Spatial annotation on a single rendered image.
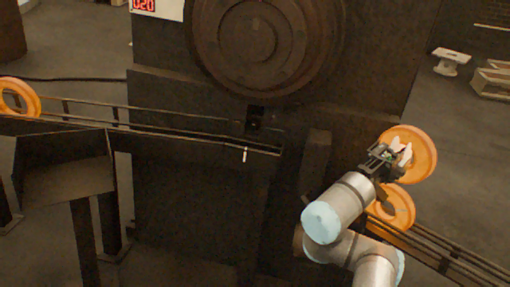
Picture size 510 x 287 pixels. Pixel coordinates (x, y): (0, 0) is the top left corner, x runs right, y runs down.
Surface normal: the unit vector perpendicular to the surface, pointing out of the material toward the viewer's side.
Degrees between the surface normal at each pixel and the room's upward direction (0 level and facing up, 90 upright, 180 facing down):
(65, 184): 5
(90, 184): 5
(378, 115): 0
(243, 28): 90
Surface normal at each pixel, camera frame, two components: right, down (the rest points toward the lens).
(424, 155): -0.72, 0.28
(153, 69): 0.11, -0.84
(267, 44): -0.21, 0.51
